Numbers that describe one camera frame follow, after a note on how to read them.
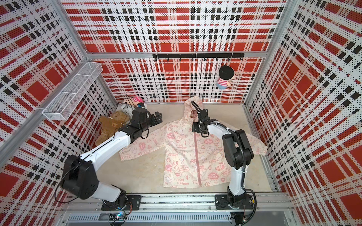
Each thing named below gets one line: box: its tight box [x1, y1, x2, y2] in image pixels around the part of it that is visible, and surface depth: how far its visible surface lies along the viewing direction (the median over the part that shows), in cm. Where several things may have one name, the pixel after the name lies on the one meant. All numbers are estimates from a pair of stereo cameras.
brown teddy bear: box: [94, 110, 128, 146], surface depth 100 cm
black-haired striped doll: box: [216, 64, 236, 90], surface depth 97 cm
